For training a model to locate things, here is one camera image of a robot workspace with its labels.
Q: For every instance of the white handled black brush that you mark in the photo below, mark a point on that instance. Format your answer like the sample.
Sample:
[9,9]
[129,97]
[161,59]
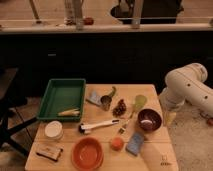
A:
[87,128]

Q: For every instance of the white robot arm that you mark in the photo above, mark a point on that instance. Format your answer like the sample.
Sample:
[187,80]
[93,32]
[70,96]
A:
[187,84]

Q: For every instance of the small brush with fork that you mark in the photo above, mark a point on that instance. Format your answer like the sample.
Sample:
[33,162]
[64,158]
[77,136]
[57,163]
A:
[124,126]

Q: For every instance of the grey blue cloth piece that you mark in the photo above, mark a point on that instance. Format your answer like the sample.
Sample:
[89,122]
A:
[94,98]

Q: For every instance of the brown pine cone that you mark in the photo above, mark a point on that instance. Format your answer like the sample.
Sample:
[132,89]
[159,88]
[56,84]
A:
[120,109]

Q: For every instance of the yellow corn in tray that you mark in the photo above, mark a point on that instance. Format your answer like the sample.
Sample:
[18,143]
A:
[71,112]

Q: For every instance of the green plastic tray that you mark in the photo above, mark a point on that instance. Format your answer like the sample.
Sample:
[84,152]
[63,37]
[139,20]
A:
[61,95]

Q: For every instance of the dark red bowl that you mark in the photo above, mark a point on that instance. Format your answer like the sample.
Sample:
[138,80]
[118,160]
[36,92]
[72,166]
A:
[149,120]

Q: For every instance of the orange ball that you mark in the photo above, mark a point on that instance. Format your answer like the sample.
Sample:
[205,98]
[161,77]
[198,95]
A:
[117,143]

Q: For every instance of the blue sponge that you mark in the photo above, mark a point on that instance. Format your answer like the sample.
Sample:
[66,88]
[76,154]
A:
[135,143]

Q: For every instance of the red object on shelf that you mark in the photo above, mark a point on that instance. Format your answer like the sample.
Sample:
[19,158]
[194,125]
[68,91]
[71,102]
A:
[88,21]

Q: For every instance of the white cup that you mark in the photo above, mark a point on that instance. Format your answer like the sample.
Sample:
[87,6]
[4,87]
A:
[54,130]

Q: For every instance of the orange bowl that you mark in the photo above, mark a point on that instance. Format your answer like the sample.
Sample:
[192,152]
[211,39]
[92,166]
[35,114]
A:
[87,154]

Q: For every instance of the wooden block eraser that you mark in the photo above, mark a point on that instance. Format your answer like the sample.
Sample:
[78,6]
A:
[51,152]

